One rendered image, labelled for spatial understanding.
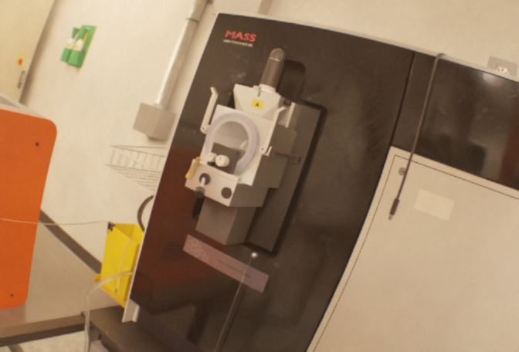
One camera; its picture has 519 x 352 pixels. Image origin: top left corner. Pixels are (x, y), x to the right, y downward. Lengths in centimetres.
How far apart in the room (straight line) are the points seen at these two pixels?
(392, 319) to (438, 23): 152
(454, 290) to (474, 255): 6
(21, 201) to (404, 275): 69
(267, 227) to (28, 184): 46
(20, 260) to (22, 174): 19
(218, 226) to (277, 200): 11
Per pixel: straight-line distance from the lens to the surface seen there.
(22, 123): 75
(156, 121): 222
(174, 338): 87
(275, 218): 67
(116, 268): 94
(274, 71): 63
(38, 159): 78
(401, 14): 195
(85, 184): 286
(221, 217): 63
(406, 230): 60
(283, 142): 63
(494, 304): 62
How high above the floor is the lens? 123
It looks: 3 degrees down
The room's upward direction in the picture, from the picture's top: 19 degrees clockwise
